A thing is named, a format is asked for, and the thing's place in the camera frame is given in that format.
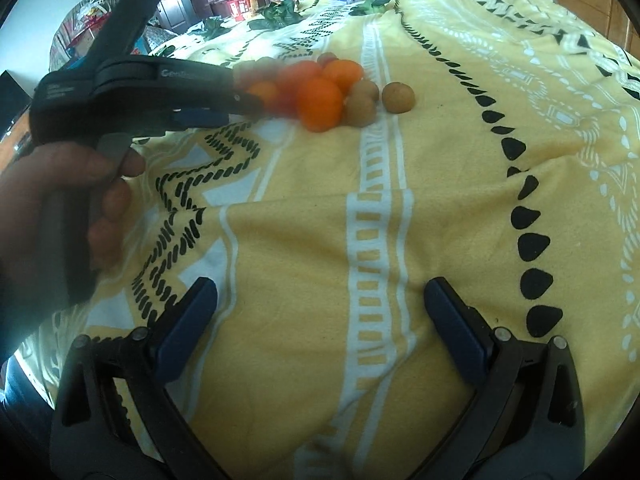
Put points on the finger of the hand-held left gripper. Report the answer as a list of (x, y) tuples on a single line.
[(248, 104), (200, 119)]

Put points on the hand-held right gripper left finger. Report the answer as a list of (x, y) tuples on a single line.
[(187, 325)]

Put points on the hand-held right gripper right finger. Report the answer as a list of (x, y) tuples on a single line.
[(460, 330)]

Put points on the small orange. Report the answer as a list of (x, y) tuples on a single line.
[(263, 96)]

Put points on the beige round fruit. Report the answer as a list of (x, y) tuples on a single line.
[(250, 69)]

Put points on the small brown fruit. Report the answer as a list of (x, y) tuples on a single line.
[(327, 57)]

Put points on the brown round fruit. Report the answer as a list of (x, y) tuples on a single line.
[(365, 89), (398, 96), (359, 111)]

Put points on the person's left hand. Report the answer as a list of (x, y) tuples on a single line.
[(25, 210)]

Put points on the clear plastic wrapped basket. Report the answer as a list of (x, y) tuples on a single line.
[(80, 25)]

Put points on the red box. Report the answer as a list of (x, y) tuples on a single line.
[(242, 6)]

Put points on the black television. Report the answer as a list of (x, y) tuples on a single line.
[(12, 102)]

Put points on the yellow patterned blanket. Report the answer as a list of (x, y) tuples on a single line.
[(350, 240)]

